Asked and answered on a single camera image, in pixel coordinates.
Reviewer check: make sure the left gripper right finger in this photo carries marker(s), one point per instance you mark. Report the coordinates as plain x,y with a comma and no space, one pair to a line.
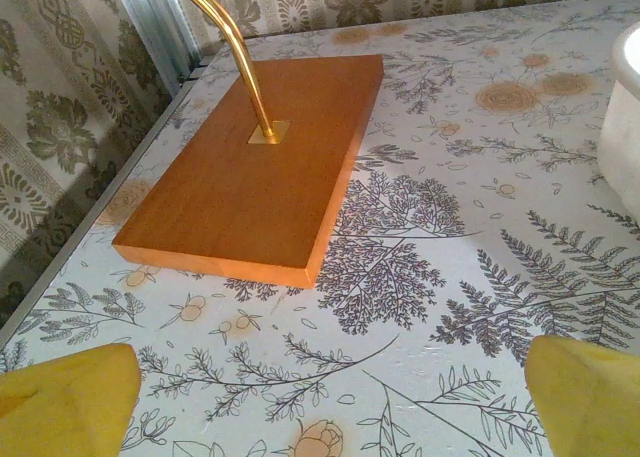
590,407

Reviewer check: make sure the aluminium table side rail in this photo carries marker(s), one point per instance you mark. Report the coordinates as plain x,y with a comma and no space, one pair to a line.
82,224

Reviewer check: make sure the white plastic bin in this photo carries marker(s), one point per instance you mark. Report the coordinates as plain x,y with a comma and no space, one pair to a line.
625,127

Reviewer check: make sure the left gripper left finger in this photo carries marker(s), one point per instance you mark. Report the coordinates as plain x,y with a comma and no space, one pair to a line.
60,407

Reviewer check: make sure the aluminium frame post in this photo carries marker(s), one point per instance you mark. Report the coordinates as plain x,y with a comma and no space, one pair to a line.
150,17

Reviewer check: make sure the wooden base board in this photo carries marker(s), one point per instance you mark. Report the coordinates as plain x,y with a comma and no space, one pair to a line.
240,202

